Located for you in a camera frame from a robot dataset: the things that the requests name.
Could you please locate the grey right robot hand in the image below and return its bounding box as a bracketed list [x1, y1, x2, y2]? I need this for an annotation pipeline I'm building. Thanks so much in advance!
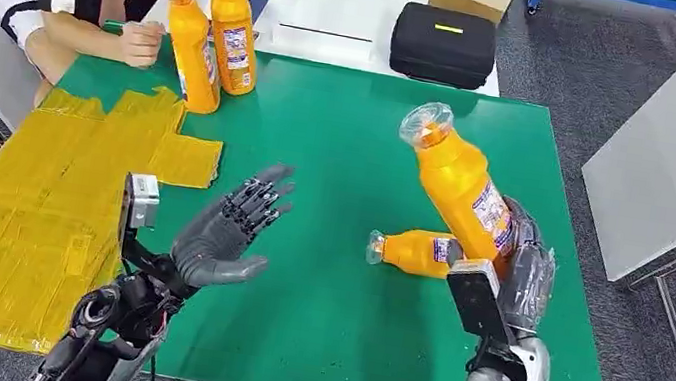
[483, 195, 567, 337]

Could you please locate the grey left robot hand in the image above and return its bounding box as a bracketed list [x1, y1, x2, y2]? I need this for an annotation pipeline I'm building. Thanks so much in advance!
[164, 148, 301, 302]

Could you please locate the orange drink bottle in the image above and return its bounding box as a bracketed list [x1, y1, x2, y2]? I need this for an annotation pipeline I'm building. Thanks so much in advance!
[191, 0, 270, 100]
[363, 222, 470, 284]
[142, 0, 236, 118]
[379, 96, 534, 276]

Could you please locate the green table mat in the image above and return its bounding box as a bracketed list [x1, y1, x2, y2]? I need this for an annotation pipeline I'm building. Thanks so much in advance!
[13, 21, 670, 381]

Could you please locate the person's right hand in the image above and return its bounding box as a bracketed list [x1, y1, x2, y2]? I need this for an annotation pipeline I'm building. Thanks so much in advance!
[112, 15, 169, 72]

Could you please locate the black zip carrying case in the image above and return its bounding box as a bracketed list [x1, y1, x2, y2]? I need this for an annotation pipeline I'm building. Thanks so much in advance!
[385, 0, 504, 95]

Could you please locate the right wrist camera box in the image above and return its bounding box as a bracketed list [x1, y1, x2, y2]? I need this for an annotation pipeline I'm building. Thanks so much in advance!
[438, 254, 526, 347]

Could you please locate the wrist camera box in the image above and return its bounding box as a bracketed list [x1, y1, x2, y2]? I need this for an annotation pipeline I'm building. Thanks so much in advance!
[438, 254, 526, 347]
[114, 170, 165, 257]

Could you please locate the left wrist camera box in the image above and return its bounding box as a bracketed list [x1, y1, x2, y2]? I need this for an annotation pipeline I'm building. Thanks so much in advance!
[114, 170, 165, 257]

